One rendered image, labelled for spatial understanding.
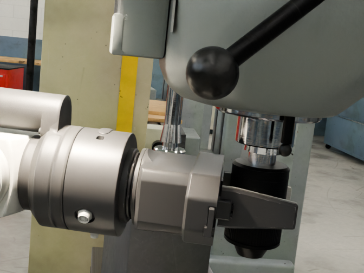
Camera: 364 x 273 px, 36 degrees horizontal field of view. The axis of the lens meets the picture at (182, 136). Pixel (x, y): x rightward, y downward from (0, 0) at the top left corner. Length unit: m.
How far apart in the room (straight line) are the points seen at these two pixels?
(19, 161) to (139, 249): 0.35
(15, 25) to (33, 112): 9.05
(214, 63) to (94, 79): 1.87
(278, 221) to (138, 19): 0.19
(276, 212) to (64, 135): 0.18
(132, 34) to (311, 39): 0.13
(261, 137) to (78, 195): 0.15
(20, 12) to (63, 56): 7.37
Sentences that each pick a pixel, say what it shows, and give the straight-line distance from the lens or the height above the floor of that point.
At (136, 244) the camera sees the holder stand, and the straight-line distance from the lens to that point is 0.78.
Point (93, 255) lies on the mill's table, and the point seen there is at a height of 0.93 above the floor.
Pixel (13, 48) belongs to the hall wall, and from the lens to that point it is 9.51.
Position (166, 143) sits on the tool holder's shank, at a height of 1.21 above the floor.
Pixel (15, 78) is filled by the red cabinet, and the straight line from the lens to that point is 5.19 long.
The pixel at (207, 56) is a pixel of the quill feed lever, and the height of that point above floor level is 1.35.
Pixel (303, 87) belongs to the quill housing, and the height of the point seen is 1.33.
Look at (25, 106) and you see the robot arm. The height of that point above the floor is 1.29.
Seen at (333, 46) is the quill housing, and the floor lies 1.36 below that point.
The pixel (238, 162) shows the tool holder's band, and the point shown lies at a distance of 0.45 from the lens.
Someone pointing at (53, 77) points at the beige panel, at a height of 1.18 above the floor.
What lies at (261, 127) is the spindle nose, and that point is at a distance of 0.43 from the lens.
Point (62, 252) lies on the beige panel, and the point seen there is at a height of 0.49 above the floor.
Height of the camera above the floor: 1.35
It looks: 9 degrees down
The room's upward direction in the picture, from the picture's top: 6 degrees clockwise
